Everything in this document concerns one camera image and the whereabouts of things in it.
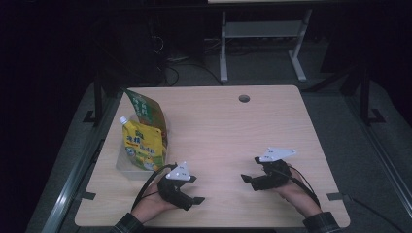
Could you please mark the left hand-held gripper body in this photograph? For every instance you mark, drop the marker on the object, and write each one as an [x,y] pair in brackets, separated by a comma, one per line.
[175,191]

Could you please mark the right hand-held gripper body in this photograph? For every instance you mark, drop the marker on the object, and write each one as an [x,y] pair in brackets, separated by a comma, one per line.
[272,176]

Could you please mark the yellow spouted pouch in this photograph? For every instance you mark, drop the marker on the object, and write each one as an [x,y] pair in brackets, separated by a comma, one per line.
[144,147]

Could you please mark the clear plastic container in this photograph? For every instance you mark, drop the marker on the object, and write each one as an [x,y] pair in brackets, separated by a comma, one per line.
[126,168]

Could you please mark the green and red snack packet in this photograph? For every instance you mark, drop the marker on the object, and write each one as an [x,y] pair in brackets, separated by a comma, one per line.
[147,110]

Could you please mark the person's left hand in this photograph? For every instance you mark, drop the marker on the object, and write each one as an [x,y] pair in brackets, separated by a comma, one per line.
[150,204]

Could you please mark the black metal stand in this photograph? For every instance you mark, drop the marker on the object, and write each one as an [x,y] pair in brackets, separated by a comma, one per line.
[365,97]
[97,103]

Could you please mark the aluminium rail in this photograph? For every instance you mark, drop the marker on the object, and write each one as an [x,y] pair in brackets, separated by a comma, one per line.
[385,165]
[74,181]

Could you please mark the white metal desk frame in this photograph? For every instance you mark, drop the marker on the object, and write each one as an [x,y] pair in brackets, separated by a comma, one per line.
[262,29]

